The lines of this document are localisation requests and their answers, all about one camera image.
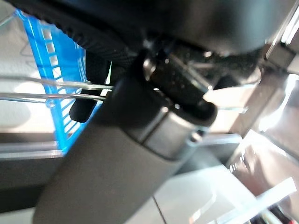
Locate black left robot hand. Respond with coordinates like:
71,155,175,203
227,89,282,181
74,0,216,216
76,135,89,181
4,0,296,224

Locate blue plastic shopping basket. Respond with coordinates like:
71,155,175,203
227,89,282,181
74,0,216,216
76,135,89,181
0,9,115,156

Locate black shelf clear price rail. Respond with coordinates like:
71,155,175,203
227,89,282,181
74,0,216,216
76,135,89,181
0,134,65,210

